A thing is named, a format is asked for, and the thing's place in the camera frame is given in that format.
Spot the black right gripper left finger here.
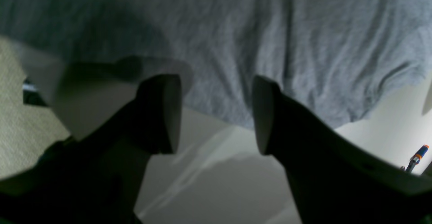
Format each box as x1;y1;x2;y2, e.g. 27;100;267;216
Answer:
1;74;182;224

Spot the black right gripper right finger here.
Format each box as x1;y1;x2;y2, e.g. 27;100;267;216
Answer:
252;76;432;224

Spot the grey T-shirt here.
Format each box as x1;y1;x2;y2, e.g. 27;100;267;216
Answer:
1;0;431;128

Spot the orange blue tool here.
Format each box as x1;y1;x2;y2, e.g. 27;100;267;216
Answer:
400;145;429;173

